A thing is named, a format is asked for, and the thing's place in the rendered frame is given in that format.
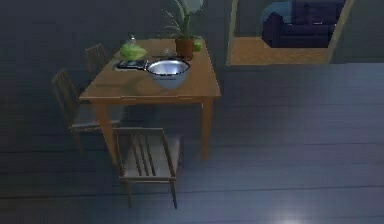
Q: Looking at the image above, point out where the green lettuce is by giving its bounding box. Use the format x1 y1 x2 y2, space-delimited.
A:
119 42 148 62

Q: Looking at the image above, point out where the silver metal bowl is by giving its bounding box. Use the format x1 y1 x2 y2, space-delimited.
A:
146 59 191 90

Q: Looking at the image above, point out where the dark wooden chair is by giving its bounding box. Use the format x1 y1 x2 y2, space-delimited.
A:
112 126 183 210
51 68 125 156
83 42 110 81

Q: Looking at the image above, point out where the potted house plant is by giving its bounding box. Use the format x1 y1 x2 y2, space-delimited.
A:
162 0 205 61

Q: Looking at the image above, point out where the black flat tablet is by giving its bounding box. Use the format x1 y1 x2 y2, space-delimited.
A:
116 59 149 70

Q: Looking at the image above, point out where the brown wooden table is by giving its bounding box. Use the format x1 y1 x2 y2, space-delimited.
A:
78 38 223 166

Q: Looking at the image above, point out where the light blue cloth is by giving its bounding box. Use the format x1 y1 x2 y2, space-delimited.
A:
256 0 294 37

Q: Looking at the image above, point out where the dark blue sofa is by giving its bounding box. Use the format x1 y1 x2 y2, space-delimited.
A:
261 0 347 49

